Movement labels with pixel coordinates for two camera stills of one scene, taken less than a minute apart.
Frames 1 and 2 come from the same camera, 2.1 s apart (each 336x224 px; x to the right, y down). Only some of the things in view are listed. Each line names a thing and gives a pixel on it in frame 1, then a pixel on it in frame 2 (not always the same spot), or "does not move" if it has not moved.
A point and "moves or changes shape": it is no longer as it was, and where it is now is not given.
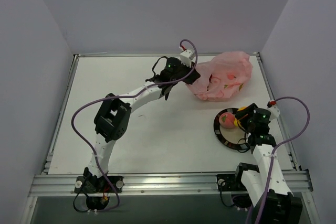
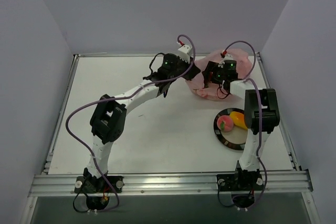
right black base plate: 230,182 does not move
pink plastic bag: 222,76 does not move
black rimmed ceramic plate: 234,138 does not move
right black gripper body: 242,115 -> 210,73
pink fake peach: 227,120 moves or changes shape
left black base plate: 90,184 does not move
